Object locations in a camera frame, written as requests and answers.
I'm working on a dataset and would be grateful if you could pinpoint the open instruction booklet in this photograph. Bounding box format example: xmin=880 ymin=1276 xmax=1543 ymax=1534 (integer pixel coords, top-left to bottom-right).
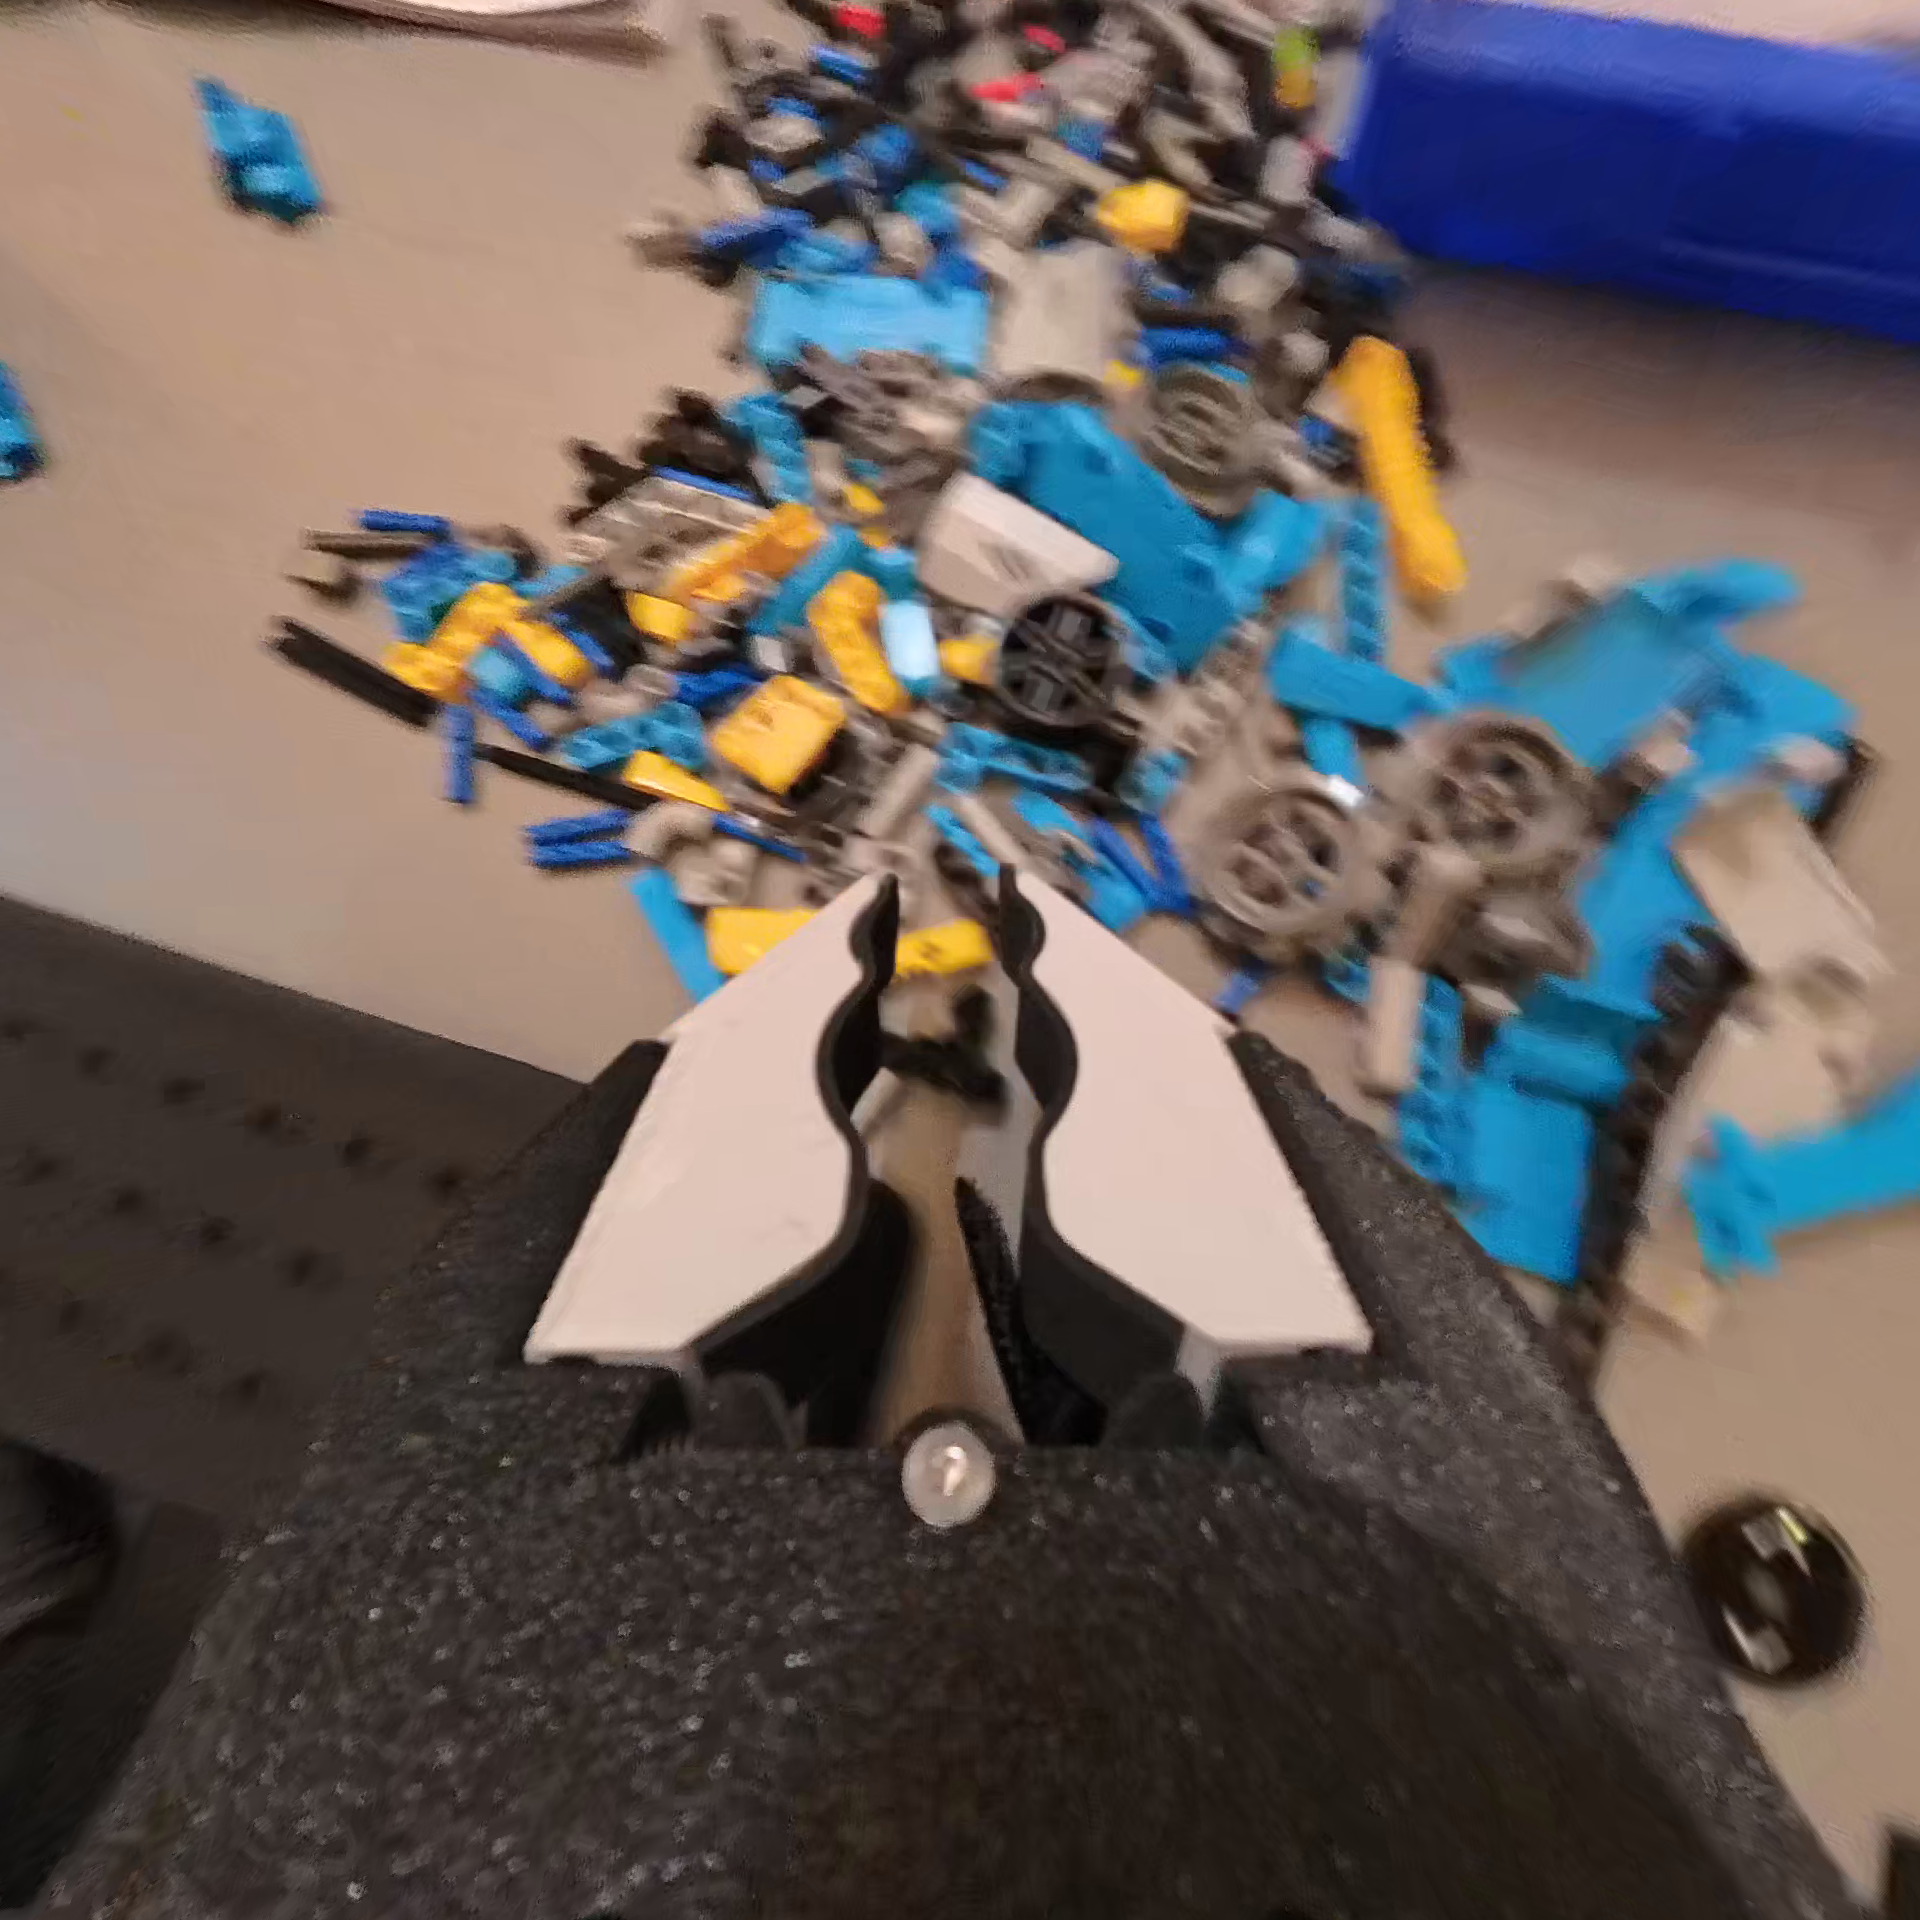
xmin=324 ymin=0 xmax=678 ymax=53

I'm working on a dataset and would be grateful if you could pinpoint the black dotted rubber mat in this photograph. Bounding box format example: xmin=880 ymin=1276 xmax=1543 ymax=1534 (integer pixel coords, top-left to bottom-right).
xmin=0 ymin=898 xmax=662 ymax=1519

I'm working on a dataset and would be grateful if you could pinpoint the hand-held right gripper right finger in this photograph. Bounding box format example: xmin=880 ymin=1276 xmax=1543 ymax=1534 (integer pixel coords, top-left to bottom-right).
xmin=999 ymin=867 xmax=1375 ymax=1370

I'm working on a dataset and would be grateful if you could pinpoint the pile of building pieces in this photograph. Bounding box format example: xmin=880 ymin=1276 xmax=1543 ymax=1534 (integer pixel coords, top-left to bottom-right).
xmin=270 ymin=91 xmax=1900 ymax=1338

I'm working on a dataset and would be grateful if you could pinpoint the black round wheel piece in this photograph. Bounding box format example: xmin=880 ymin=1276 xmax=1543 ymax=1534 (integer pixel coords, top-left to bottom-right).
xmin=1681 ymin=1498 xmax=1869 ymax=1686

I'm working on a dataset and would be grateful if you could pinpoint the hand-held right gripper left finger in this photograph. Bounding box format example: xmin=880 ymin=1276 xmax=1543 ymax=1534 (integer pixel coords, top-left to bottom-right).
xmin=524 ymin=875 xmax=902 ymax=1377

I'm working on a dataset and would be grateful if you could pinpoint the blue plastic bin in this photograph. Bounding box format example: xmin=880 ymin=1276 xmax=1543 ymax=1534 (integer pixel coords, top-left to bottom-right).
xmin=1328 ymin=0 xmax=1920 ymax=347

